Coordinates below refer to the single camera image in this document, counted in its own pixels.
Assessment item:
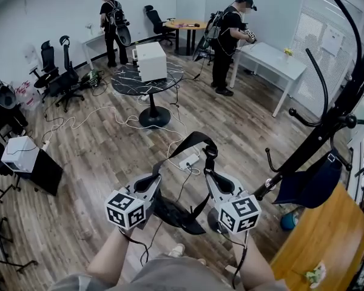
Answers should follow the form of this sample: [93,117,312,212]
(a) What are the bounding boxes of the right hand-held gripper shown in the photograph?
[204,169,262,235]

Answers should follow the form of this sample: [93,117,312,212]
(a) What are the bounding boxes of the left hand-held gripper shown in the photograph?
[104,173,163,231]

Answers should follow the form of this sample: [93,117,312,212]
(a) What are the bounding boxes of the black bag with strap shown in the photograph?
[151,131,220,235]

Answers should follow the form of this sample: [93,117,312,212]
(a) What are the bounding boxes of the navy blue bag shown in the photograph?
[272,149,343,209]

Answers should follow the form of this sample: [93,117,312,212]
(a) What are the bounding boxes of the black coat rack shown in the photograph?
[206,0,364,235]

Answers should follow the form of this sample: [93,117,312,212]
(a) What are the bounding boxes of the person's right forearm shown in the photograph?
[230,232,276,288]

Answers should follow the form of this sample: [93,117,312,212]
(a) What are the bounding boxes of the person's left forearm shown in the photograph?
[86,227,132,286]

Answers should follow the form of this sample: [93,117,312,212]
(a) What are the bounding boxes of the white red-print plastic bag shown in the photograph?
[14,81,39,111]

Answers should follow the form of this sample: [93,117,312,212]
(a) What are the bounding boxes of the white power strip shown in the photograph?
[178,153,200,171]

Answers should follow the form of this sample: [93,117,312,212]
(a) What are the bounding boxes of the person's beige shoe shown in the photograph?
[168,243,186,259]

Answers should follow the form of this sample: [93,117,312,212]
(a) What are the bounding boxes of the teal round object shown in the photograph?
[280,212,300,232]

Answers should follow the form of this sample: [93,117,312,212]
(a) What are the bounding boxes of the person's grey clothing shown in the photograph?
[47,254,289,291]

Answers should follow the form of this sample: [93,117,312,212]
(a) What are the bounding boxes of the black marble round table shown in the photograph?
[110,61,184,129]

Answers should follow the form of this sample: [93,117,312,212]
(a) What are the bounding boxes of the black flat panel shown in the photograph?
[29,148,64,197]

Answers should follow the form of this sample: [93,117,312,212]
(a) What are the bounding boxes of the green black floor device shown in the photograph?
[79,69,104,89]

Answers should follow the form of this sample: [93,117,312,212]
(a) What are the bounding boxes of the white drawer cabinet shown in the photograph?
[135,41,168,83]

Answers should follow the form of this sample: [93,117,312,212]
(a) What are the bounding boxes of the orange wooden table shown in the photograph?
[269,182,364,291]

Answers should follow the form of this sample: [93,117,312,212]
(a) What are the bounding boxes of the white rectangular table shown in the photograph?
[229,41,308,118]
[81,33,120,71]

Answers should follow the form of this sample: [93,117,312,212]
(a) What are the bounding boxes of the pale artificial flowers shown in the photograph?
[304,261,327,289]

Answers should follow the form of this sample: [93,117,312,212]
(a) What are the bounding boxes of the white box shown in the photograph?
[1,135,41,174]

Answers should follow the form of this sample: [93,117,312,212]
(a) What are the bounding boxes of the black office chair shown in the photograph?
[143,4,177,47]
[47,35,86,113]
[29,39,61,103]

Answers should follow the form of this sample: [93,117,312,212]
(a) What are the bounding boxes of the round wooden table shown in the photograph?
[164,19,208,57]

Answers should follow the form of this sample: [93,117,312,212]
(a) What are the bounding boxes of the grey black shell seat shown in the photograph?
[0,73,20,110]

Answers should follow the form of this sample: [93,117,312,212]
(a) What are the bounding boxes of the white paper sheet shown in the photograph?
[320,24,345,56]

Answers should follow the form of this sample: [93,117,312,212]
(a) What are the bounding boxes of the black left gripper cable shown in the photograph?
[118,226,150,267]

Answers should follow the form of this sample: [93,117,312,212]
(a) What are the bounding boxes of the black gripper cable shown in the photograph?
[231,231,249,288]
[118,226,150,267]

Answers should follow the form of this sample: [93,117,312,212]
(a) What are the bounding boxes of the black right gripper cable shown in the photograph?
[231,231,249,288]

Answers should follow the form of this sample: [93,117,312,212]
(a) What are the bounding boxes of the long white floor cable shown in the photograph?
[41,95,201,175]

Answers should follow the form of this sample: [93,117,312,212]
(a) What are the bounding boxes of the black floor cable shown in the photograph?
[169,61,204,109]

